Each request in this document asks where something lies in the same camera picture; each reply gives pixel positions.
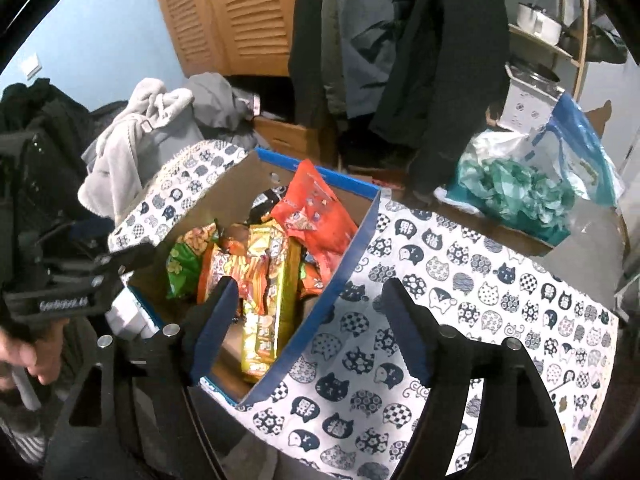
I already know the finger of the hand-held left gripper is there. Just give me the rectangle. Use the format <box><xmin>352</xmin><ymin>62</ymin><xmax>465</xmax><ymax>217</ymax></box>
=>
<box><xmin>95</xmin><ymin>241</ymin><xmax>158</xmax><ymax>282</ymax></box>

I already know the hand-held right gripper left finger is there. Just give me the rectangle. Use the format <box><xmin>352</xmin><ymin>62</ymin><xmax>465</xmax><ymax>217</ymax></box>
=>
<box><xmin>47</xmin><ymin>275</ymin><xmax>241</xmax><ymax>480</ymax></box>

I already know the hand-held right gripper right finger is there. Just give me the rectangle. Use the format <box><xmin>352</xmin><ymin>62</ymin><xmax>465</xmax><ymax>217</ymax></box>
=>
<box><xmin>380</xmin><ymin>277</ymin><xmax>572</xmax><ymax>480</ymax></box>

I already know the yellow snack packet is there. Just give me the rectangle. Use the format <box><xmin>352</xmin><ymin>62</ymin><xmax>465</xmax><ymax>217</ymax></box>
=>
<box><xmin>240</xmin><ymin>225</ymin><xmax>302</xmax><ymax>382</ymax></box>

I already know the green snack packet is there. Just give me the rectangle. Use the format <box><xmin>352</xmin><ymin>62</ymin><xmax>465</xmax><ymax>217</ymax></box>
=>
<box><xmin>165</xmin><ymin>220</ymin><xmax>222</xmax><ymax>301</ymax></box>

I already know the blue cardboard box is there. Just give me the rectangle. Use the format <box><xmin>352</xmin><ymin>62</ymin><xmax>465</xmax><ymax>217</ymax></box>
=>
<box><xmin>127</xmin><ymin>147</ymin><xmax>383</xmax><ymax>406</ymax></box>

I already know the orange white-dotted snack packet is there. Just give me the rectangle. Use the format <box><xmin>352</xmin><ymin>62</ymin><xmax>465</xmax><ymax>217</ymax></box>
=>
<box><xmin>297</xmin><ymin>260</ymin><xmax>332</xmax><ymax>302</ymax></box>

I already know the black snack packet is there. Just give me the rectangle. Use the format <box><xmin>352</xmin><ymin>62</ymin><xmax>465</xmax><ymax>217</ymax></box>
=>
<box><xmin>247</xmin><ymin>187</ymin><xmax>287</xmax><ymax>222</ymax></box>

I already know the red snack packet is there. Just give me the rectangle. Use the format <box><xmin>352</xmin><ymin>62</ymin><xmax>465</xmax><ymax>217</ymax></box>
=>
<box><xmin>270</xmin><ymin>160</ymin><xmax>362</xmax><ymax>282</ymax></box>

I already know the person's left hand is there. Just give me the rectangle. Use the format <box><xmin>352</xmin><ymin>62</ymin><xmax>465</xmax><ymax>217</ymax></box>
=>
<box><xmin>0</xmin><ymin>321</ymin><xmax>69</xmax><ymax>392</ymax></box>

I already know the small white box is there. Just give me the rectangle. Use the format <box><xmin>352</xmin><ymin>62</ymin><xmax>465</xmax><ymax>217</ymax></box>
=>
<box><xmin>105</xmin><ymin>287</ymin><xmax>162</xmax><ymax>342</ymax></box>

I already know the cat print tablecloth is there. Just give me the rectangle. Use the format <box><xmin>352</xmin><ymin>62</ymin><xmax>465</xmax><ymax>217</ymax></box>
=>
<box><xmin>107</xmin><ymin>140</ymin><xmax>619</xmax><ymax>480</ymax></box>

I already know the grey fleece robe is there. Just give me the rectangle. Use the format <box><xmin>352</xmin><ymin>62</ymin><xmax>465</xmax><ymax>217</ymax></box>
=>
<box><xmin>77</xmin><ymin>77</ymin><xmax>207</xmax><ymax>227</ymax></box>

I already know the black bag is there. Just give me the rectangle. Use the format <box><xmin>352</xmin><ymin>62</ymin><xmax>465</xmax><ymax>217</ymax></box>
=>
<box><xmin>0</xmin><ymin>82</ymin><xmax>117</xmax><ymax>261</ymax></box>

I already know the teal plastic bag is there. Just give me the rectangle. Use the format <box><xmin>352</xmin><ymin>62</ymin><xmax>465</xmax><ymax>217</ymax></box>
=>
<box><xmin>446</xmin><ymin>156</ymin><xmax>577</xmax><ymax>247</ymax></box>

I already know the grey jacket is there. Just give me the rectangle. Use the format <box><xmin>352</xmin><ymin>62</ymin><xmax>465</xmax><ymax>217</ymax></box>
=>
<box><xmin>186</xmin><ymin>72</ymin><xmax>261</xmax><ymax>152</ymax></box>

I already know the brown cardboard box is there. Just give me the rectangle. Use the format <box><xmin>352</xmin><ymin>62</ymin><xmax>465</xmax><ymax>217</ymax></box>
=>
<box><xmin>251</xmin><ymin>115</ymin><xmax>332</xmax><ymax>162</ymax></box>

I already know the blue and white plastic bag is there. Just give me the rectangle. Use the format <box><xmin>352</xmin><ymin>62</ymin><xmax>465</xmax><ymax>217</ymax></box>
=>
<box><xmin>529</xmin><ymin>92</ymin><xmax>626</xmax><ymax>209</ymax></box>

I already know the white patterned container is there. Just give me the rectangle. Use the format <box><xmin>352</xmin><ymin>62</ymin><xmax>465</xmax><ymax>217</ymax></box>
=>
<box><xmin>497</xmin><ymin>62</ymin><xmax>563</xmax><ymax>132</ymax></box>

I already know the wooden louvered cabinet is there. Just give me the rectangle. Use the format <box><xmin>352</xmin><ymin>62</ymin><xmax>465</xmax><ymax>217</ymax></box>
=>
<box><xmin>147</xmin><ymin>0</ymin><xmax>301</xmax><ymax>79</ymax></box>

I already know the hanging black jacket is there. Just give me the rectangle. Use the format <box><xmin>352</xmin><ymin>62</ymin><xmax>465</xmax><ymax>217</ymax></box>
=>
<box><xmin>369</xmin><ymin>0</ymin><xmax>512</xmax><ymax>202</ymax></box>

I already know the hanging grey shirt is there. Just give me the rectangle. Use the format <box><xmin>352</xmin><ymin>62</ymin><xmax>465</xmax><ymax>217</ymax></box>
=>
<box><xmin>289</xmin><ymin>0</ymin><xmax>402</xmax><ymax>128</ymax></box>

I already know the wooden shelf rack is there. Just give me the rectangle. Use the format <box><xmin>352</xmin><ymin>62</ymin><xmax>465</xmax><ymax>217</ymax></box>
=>
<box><xmin>506</xmin><ymin>0</ymin><xmax>594</xmax><ymax>102</ymax></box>

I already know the white light switch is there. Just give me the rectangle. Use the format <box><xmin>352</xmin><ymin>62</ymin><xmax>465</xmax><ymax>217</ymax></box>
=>
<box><xmin>20</xmin><ymin>52</ymin><xmax>45</xmax><ymax>79</ymax></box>

